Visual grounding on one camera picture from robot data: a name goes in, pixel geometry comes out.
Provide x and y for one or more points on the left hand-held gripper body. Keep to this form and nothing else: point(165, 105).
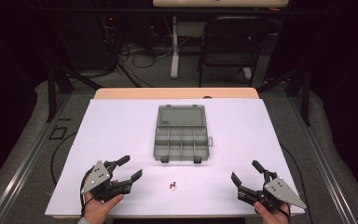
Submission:
point(98, 177)

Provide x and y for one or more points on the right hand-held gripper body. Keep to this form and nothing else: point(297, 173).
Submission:
point(281, 191)

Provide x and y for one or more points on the person's right hand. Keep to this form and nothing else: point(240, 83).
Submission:
point(273, 217)

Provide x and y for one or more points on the person's left hand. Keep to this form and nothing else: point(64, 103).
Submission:
point(98, 210)

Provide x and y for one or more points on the white table cover sheet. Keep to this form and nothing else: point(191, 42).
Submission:
point(121, 130)

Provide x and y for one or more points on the grey plastic compartment box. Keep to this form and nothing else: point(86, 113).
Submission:
point(181, 133)

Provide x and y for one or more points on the wooden table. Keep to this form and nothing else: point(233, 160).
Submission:
point(136, 93)

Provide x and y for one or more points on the black metal stand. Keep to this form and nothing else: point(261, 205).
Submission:
point(52, 93)
point(306, 96)

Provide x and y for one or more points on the white desk leg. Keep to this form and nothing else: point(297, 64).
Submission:
point(175, 56)

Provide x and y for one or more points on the dark equipment rack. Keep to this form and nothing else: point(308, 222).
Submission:
point(110, 34)

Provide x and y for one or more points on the black folding chair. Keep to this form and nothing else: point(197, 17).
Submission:
point(233, 40)

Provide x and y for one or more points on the aluminium floor rail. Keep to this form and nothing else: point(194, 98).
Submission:
point(323, 161)
point(28, 161)

